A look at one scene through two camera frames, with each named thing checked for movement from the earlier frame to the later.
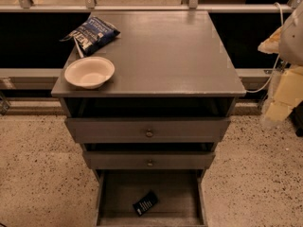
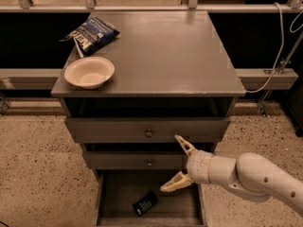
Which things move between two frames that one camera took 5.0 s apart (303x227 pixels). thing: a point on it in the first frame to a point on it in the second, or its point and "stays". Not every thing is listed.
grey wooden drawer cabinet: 150,133 stays
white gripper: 292,42 to 198,166
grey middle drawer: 149,160 stays
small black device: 145,203 stays
